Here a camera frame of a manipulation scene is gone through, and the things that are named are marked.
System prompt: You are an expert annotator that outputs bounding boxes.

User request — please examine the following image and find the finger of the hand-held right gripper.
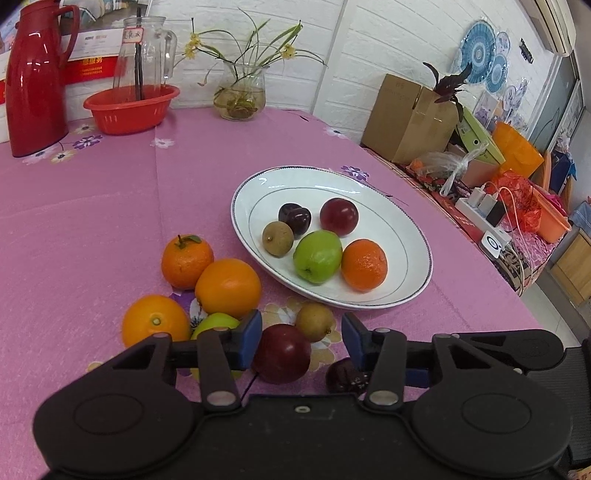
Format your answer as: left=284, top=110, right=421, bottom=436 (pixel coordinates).
left=455, top=330, right=507, bottom=368
left=405, top=368, right=435, bottom=389

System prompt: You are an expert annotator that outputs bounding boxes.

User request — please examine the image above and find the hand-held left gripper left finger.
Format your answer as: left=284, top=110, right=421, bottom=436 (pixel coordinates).
left=108, top=308, right=264, bottom=413

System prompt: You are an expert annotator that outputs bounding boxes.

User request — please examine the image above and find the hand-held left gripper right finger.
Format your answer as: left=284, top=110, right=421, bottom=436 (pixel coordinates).
left=342, top=311, right=523, bottom=412

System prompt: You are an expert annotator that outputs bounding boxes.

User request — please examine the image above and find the red apple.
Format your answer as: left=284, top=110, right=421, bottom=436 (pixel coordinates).
left=252, top=324, right=312, bottom=385

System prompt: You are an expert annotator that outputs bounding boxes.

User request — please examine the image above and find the dark purple plum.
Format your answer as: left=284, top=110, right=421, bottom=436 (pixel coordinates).
left=278, top=202, right=312, bottom=240
left=325, top=357, right=370, bottom=394

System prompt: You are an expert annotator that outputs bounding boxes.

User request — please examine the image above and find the small green apple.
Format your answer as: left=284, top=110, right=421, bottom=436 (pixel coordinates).
left=190, top=312, right=242, bottom=341

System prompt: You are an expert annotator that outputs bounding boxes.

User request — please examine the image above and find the smooth orange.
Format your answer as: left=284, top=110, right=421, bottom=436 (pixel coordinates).
left=121, top=295, right=191, bottom=348
left=194, top=258, right=262, bottom=320

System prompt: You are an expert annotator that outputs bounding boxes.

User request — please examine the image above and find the dimpled mandarin orange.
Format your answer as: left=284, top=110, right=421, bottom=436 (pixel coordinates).
left=342, top=239, right=389, bottom=292

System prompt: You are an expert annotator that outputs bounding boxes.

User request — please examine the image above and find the large green apple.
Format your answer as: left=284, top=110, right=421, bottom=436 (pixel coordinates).
left=294, top=230, right=343, bottom=284

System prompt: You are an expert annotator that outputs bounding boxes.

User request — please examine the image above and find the orange with green leaf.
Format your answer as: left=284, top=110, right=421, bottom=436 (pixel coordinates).
left=161, top=234, right=215, bottom=291

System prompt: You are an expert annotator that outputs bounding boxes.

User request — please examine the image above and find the kiwi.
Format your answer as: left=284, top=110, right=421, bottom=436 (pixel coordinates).
left=262, top=221, right=295, bottom=256

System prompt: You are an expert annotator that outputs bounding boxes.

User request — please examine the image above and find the red plum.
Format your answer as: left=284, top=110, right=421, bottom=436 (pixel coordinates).
left=320, top=198, right=359, bottom=237

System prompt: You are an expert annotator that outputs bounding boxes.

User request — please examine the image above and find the white plate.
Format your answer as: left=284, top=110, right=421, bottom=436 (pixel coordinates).
left=231, top=166, right=434, bottom=310

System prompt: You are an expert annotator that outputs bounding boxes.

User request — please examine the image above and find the black mesh chair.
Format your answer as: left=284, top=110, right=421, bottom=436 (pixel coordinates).
left=526, top=339, right=591, bottom=467

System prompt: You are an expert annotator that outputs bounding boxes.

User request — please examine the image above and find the wooden cabinet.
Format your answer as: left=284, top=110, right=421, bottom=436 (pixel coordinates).
left=549, top=228, right=591, bottom=305

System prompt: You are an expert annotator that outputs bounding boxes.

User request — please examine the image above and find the orange plastic basket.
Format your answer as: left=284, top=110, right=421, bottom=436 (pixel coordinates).
left=531, top=185, right=572, bottom=243

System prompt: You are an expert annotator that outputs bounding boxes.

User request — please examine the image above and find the white power strip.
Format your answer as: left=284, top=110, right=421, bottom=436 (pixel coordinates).
left=455, top=182, right=513, bottom=241

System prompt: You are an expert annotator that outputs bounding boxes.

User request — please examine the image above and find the red plastic bag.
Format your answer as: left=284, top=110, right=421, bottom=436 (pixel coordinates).
left=492, top=170, right=541, bottom=234

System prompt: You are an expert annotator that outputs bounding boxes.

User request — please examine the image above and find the clear plastic bag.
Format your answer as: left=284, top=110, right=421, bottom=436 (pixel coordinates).
left=411, top=150, right=490, bottom=180

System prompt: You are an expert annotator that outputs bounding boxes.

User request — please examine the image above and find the orange bag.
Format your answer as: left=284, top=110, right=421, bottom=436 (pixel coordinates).
left=492, top=121, right=544, bottom=178

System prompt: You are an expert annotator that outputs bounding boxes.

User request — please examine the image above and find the pink floral tablecloth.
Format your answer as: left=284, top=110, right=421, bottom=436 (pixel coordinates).
left=0, top=107, right=580, bottom=416

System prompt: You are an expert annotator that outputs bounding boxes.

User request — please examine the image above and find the green box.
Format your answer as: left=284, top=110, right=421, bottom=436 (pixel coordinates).
left=455, top=106, right=506, bottom=164

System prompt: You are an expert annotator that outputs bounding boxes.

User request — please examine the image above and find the cardboard box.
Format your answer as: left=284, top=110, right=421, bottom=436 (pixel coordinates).
left=361, top=74, right=459, bottom=164

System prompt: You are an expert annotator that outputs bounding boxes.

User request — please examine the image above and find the glass vase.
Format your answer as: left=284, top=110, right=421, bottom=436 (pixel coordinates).
left=213, top=62, right=269, bottom=122

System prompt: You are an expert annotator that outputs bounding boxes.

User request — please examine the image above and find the red plastic basin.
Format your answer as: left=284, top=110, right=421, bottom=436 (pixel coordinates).
left=83, top=84, right=181, bottom=136

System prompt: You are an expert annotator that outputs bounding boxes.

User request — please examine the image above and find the purple leaf plant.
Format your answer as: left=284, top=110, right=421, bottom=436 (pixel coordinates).
left=422, top=62, right=474, bottom=123

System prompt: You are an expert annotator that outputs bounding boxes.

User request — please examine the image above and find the medium blue patterned fan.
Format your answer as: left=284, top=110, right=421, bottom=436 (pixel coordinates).
left=485, top=53, right=509, bottom=95

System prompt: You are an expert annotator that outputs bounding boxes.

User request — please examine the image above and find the yellow flowering plant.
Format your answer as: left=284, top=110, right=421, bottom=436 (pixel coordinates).
left=174, top=7, right=328, bottom=112

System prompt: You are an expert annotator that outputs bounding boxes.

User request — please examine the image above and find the black stirrer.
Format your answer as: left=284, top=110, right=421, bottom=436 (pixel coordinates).
left=134, top=7, right=146, bottom=101

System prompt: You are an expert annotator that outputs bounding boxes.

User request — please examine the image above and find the large blue patterned fan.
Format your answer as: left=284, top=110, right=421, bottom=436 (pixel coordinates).
left=454, top=19, right=497, bottom=84

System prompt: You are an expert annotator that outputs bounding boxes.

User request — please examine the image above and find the glass pitcher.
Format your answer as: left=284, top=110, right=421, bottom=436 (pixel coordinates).
left=112, top=16, right=178, bottom=100

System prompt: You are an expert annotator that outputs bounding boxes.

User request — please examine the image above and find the red thermos jug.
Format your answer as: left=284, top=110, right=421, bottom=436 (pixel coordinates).
left=4, top=0, right=81, bottom=158

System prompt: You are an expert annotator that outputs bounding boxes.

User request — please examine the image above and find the white wall pipe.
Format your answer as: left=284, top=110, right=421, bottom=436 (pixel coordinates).
left=309, top=0, right=351, bottom=117

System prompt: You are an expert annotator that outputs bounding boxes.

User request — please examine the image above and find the wall poster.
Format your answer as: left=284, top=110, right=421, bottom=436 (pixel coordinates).
left=0, top=0, right=155, bottom=88

